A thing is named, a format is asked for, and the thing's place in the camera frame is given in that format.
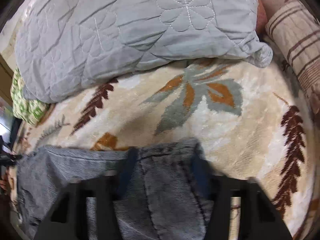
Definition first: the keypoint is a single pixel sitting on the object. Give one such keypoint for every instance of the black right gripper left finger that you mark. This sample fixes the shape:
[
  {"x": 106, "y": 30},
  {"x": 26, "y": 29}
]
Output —
[{"x": 67, "y": 218}]

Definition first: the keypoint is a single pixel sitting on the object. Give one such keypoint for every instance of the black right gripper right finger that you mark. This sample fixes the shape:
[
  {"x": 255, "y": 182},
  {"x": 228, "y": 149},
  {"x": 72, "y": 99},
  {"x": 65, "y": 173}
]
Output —
[{"x": 259, "y": 219}]

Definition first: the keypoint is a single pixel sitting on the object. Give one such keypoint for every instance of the grey-blue denim pants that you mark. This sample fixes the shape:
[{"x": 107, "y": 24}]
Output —
[{"x": 161, "y": 201}]

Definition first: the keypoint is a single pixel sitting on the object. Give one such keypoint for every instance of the cream leaf-print fleece blanket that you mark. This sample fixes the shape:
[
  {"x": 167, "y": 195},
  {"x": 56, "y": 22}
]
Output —
[{"x": 250, "y": 122}]

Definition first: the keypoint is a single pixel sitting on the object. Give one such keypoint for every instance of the green white patterned pillow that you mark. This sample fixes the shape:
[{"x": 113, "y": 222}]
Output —
[{"x": 30, "y": 111}]

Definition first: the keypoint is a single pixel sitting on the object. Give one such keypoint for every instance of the grey quilted pillow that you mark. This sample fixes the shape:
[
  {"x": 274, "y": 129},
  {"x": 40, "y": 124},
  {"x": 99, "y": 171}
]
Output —
[{"x": 65, "y": 46}]

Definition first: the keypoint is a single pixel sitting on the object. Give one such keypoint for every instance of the beige brown striped cushion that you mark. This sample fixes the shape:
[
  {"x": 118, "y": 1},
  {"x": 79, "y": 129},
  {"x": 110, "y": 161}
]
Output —
[{"x": 296, "y": 33}]

